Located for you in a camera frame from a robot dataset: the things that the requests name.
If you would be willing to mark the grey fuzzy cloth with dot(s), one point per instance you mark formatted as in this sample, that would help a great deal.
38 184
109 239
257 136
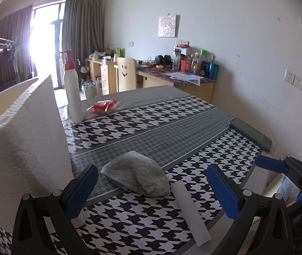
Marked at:
137 173

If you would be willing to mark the wooden desk far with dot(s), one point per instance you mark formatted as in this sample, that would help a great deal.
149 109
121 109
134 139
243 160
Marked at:
106 71

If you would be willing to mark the white pump lotion bottle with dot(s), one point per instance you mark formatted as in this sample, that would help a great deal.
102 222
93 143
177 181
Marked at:
72 89

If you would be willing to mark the smiley face wooden chair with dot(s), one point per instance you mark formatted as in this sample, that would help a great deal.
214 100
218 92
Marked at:
126 74

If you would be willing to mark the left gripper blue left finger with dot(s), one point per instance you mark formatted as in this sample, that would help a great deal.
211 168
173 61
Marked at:
30 233

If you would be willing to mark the white foam roll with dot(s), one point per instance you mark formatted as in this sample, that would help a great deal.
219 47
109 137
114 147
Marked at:
190 214

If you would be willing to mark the right brown curtain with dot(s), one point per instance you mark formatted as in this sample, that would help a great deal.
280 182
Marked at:
83 27

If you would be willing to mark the white styrofoam box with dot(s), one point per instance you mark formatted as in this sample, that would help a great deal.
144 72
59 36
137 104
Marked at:
34 155

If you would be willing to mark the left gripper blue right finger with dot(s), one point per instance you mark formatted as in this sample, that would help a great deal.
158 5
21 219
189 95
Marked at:
273 234

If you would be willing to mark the wooden desk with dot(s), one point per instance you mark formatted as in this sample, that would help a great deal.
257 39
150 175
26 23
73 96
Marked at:
106 71
152 76

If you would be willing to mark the clear water bottle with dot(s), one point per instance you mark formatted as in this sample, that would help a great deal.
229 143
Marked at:
176 58

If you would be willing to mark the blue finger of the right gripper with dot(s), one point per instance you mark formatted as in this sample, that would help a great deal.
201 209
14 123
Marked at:
271 164

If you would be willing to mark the teal tumbler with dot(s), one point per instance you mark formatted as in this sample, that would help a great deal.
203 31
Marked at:
213 71

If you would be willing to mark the black headphones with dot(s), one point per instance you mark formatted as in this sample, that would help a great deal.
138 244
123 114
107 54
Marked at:
163 60

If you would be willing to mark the wooden desk near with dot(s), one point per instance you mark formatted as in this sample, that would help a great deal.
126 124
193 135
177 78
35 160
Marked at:
152 76

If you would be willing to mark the left brown curtain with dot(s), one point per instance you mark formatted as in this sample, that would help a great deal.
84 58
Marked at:
17 28

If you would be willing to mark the brown curtain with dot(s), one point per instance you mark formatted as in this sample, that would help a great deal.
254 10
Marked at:
83 27
17 28

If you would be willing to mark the wall power socket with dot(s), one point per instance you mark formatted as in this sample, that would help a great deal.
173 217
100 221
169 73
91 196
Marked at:
289 77

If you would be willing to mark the red snack packet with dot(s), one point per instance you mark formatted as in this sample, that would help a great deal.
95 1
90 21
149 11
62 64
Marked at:
103 107

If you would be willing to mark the pink wall picture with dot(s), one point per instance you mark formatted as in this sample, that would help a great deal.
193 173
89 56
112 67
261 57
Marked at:
167 26

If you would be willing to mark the papers on desk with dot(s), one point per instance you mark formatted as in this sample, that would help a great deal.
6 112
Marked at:
186 77

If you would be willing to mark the houndstooth tablecloth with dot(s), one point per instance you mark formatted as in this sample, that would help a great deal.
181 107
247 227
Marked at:
183 135

